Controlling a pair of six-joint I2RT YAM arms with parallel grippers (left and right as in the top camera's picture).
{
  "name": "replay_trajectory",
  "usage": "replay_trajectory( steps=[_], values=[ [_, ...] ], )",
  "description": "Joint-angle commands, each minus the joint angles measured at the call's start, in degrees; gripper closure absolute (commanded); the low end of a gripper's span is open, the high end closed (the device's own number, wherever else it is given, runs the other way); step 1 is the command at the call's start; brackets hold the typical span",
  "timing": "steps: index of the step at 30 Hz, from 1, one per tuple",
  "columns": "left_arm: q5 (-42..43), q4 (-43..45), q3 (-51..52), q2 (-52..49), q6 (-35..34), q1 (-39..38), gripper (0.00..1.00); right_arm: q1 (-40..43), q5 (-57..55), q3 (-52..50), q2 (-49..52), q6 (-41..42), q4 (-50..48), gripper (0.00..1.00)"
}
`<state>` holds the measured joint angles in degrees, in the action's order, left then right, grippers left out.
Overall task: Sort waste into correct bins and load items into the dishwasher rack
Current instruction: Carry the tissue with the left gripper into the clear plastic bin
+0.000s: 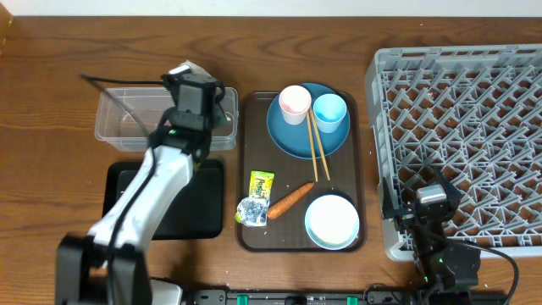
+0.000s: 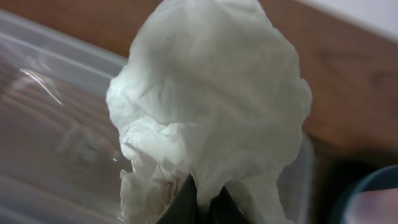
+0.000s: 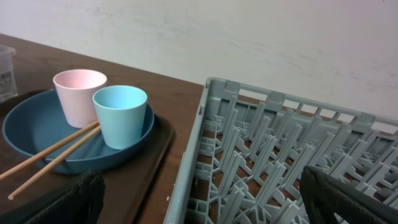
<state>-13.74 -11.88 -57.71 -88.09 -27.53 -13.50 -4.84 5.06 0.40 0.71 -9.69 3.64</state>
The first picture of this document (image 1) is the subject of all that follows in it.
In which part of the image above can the foil snack wrapper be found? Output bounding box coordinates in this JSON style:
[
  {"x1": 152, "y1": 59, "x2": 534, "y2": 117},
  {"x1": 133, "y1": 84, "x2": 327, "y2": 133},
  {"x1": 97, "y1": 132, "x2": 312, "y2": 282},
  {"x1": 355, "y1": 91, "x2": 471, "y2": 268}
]
[{"x1": 235, "y1": 171, "x2": 274, "y2": 227}]

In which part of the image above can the light blue cup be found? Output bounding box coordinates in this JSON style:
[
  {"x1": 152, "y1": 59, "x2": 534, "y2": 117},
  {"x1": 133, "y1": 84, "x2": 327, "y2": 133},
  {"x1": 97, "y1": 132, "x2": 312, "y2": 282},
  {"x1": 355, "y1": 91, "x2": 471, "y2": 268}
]
[{"x1": 312, "y1": 93, "x2": 347, "y2": 133}]

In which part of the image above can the clear plastic bin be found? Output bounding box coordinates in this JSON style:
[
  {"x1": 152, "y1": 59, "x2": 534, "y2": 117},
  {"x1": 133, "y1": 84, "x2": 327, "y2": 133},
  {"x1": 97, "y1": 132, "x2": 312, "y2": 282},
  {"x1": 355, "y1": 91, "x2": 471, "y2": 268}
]
[{"x1": 95, "y1": 87, "x2": 239, "y2": 152}]

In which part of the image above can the dark blue plate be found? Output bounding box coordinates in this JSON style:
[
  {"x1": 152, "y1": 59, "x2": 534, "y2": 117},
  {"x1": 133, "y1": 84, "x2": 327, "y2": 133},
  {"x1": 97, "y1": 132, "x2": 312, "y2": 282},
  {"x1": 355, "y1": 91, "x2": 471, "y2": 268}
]
[{"x1": 267, "y1": 83, "x2": 351, "y2": 159}]

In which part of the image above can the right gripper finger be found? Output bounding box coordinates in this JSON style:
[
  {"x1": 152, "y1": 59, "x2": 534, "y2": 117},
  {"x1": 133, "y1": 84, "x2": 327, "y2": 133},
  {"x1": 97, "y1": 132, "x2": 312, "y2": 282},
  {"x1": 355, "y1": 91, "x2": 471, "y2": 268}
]
[
  {"x1": 381, "y1": 178, "x2": 398, "y2": 219},
  {"x1": 432, "y1": 166, "x2": 462, "y2": 199}
]

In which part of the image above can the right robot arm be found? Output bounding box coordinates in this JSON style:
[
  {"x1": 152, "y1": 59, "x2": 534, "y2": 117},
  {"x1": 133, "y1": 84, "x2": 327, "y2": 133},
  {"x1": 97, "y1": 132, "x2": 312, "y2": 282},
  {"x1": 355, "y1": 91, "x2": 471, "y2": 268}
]
[{"x1": 382, "y1": 167, "x2": 481, "y2": 304}]

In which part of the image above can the wooden chopstick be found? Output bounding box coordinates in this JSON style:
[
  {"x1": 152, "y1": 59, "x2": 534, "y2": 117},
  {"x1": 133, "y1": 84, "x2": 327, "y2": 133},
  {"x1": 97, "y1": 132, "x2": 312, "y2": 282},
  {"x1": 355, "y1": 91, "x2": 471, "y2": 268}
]
[
  {"x1": 308, "y1": 108, "x2": 331, "y2": 180},
  {"x1": 306, "y1": 111, "x2": 318, "y2": 183}
]

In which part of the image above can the brown serving tray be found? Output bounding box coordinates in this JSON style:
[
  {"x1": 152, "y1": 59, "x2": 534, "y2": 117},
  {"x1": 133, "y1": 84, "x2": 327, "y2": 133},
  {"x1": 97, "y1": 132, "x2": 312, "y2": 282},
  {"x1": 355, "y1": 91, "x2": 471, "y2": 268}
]
[{"x1": 236, "y1": 91, "x2": 366, "y2": 252}]

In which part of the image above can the grey dishwasher rack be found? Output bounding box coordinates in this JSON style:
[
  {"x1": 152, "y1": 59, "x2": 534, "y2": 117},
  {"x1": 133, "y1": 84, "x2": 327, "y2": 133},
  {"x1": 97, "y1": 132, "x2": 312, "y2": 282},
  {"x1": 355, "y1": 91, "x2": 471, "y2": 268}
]
[{"x1": 365, "y1": 44, "x2": 541, "y2": 258}]

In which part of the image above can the orange carrot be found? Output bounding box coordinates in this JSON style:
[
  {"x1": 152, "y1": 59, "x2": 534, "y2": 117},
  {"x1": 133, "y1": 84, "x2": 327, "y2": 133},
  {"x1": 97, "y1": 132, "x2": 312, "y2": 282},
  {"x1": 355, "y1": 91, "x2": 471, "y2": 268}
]
[{"x1": 267, "y1": 182, "x2": 314, "y2": 219}]

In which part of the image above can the black plastic tray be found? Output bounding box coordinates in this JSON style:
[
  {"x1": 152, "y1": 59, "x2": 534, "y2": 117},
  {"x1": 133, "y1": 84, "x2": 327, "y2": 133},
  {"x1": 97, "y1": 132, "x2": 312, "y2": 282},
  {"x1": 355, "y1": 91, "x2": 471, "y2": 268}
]
[{"x1": 102, "y1": 159, "x2": 224, "y2": 241}]

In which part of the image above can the pink cup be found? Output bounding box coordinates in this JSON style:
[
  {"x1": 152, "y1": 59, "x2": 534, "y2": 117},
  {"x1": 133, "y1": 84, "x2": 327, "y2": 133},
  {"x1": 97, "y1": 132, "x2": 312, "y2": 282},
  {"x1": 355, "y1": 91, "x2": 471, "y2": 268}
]
[{"x1": 279, "y1": 85, "x2": 312, "y2": 125}]

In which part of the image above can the light blue bowl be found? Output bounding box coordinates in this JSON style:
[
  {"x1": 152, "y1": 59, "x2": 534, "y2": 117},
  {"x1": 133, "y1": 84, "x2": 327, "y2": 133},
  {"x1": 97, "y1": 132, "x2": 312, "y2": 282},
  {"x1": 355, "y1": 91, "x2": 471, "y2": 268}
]
[{"x1": 304, "y1": 194, "x2": 361, "y2": 251}]

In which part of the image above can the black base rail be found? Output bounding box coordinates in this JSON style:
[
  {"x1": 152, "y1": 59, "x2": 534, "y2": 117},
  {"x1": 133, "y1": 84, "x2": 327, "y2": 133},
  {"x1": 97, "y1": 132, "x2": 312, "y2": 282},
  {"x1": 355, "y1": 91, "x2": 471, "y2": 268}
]
[{"x1": 181, "y1": 288, "x2": 509, "y2": 305}]

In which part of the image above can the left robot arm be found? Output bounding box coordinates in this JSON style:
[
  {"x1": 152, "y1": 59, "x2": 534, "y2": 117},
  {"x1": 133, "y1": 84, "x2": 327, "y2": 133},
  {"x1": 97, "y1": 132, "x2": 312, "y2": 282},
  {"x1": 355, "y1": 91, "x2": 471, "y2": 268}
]
[{"x1": 54, "y1": 69, "x2": 227, "y2": 304}]

